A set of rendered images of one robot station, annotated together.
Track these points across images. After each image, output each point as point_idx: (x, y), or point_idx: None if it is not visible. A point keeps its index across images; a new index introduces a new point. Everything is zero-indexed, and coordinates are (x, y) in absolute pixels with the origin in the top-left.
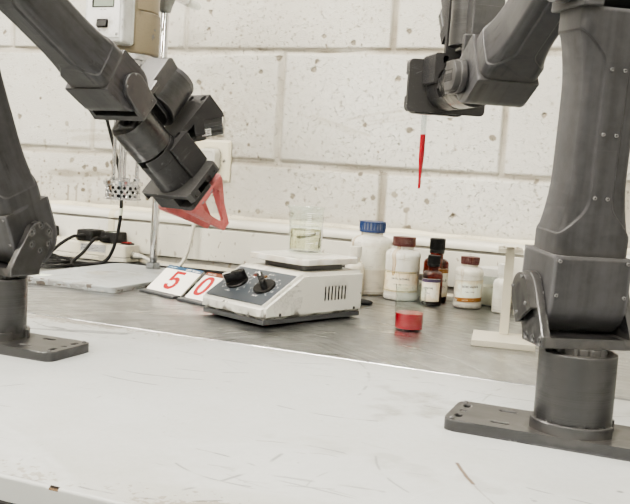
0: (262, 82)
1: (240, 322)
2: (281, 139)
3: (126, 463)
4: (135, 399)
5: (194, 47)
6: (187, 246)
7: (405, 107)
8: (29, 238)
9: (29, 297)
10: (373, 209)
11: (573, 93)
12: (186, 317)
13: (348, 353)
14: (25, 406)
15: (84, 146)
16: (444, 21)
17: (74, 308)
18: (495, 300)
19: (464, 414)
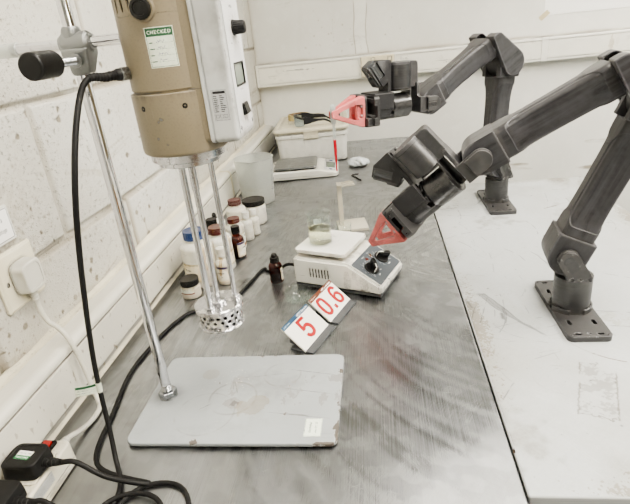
0: (24, 150)
1: (394, 281)
2: (60, 209)
3: (628, 233)
4: None
5: None
6: (90, 377)
7: (378, 124)
8: None
9: (421, 380)
10: (132, 232)
11: (505, 103)
12: (404, 298)
13: (431, 243)
14: (624, 261)
15: None
16: (385, 74)
17: (435, 340)
18: (252, 232)
19: (507, 209)
